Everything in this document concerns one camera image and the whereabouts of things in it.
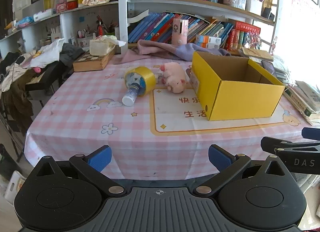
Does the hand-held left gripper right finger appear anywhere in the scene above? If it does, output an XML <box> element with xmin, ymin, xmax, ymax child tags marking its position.
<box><xmin>194</xmin><ymin>144</ymin><xmax>295</xmax><ymax>195</ymax></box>

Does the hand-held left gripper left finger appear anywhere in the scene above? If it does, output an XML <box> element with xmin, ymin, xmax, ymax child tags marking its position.
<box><xmin>32</xmin><ymin>145</ymin><xmax>127</xmax><ymax>197</ymax></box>

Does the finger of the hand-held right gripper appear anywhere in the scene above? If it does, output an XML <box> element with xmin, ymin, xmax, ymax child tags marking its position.
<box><xmin>302</xmin><ymin>127</ymin><xmax>320</xmax><ymax>139</ymax></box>
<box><xmin>261</xmin><ymin>136</ymin><xmax>320</xmax><ymax>153</ymax></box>

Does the yellow cardboard box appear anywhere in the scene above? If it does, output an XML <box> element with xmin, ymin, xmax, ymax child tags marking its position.
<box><xmin>189</xmin><ymin>51</ymin><xmax>286</xmax><ymax>121</ymax></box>

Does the white cylindrical bottle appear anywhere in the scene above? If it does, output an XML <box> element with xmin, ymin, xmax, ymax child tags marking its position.
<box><xmin>122</xmin><ymin>76</ymin><xmax>148</xmax><ymax>106</ymax></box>

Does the pink pig plush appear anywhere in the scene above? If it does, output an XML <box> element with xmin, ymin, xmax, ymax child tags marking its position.
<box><xmin>160</xmin><ymin>62</ymin><xmax>190</xmax><ymax>94</ymax></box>

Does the yellow tape roll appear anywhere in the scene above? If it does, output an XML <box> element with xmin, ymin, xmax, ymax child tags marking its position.
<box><xmin>124</xmin><ymin>66</ymin><xmax>157</xmax><ymax>97</ymax></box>

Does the pink cylindrical container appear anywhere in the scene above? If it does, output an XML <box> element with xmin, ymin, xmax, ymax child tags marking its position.
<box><xmin>172</xmin><ymin>18</ymin><xmax>189</xmax><ymax>45</ymax></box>

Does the pile of books and papers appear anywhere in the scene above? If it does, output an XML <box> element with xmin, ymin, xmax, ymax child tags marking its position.
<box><xmin>272</xmin><ymin>54</ymin><xmax>320</xmax><ymax>126</ymax></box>

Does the brown paper envelope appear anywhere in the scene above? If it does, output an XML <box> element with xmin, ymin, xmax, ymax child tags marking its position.
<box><xmin>241</xmin><ymin>46</ymin><xmax>274</xmax><ymax>61</ymax></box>

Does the wooden chess box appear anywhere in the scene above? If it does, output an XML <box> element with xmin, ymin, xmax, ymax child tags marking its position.
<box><xmin>72</xmin><ymin>51</ymin><xmax>116</xmax><ymax>72</ymax></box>

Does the black chair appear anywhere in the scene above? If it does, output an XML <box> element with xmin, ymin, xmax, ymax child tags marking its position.
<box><xmin>25</xmin><ymin>59</ymin><xmax>73</xmax><ymax>100</ymax></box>

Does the colourful figure stand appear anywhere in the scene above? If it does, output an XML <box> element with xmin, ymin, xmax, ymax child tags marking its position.
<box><xmin>246</xmin><ymin>32</ymin><xmax>262</xmax><ymax>49</ymax></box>

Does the dark grey garment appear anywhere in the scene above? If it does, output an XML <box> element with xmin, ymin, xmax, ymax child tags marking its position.
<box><xmin>59</xmin><ymin>43</ymin><xmax>85</xmax><ymax>66</ymax></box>

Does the pile of clothes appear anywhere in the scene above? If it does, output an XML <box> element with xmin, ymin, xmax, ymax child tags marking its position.
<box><xmin>0</xmin><ymin>52</ymin><xmax>35</xmax><ymax>132</ymax></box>

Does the beige tissue box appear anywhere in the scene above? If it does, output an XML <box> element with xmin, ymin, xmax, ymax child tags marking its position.
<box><xmin>89</xmin><ymin>35</ymin><xmax>128</xmax><ymax>56</ymax></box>

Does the orange blue medicine box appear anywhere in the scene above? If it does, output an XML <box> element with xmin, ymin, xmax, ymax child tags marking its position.
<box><xmin>196</xmin><ymin>42</ymin><xmax>220</xmax><ymax>49</ymax></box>
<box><xmin>196</xmin><ymin>34</ymin><xmax>222</xmax><ymax>44</ymax></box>

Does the row of thick dictionaries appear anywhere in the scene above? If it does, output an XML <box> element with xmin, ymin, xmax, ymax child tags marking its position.
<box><xmin>225</xmin><ymin>29</ymin><xmax>248</xmax><ymax>51</ymax></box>

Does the white t-shirt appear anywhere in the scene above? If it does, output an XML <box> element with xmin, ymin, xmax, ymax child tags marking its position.
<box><xmin>30</xmin><ymin>38</ymin><xmax>65</xmax><ymax>69</ymax></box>

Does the white pen cup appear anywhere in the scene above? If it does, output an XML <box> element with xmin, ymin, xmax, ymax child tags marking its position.
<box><xmin>76</xmin><ymin>28</ymin><xmax>94</xmax><ymax>47</ymax></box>

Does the red book box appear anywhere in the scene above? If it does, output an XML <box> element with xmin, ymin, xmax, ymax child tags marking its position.
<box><xmin>234</xmin><ymin>21</ymin><xmax>261</xmax><ymax>35</ymax></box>

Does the pink purple cloth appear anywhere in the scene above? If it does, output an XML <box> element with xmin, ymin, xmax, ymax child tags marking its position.
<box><xmin>114</xmin><ymin>39</ymin><xmax>232</xmax><ymax>65</ymax></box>

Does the black desk organiser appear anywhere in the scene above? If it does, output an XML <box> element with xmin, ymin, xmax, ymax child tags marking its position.
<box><xmin>261</xmin><ymin>7</ymin><xmax>275</xmax><ymax>21</ymax></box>

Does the white bookshelf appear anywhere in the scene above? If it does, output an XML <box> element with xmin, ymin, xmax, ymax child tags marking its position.
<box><xmin>0</xmin><ymin>0</ymin><xmax>280</xmax><ymax>57</ymax></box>

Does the white pen holder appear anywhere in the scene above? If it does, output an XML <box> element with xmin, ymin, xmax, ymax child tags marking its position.
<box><xmin>246</xmin><ymin>0</ymin><xmax>263</xmax><ymax>16</ymax></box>

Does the white flat box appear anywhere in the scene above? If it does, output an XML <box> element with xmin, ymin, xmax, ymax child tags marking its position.
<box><xmin>33</xmin><ymin>9</ymin><xmax>54</xmax><ymax>21</ymax></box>

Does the blue tissue pack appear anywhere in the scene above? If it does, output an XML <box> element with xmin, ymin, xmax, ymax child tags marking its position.
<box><xmin>15</xmin><ymin>16</ymin><xmax>34</xmax><ymax>27</ymax></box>

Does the wall poster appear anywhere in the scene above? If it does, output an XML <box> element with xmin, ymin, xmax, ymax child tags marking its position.
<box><xmin>291</xmin><ymin>0</ymin><xmax>320</xmax><ymax>17</ymax></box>

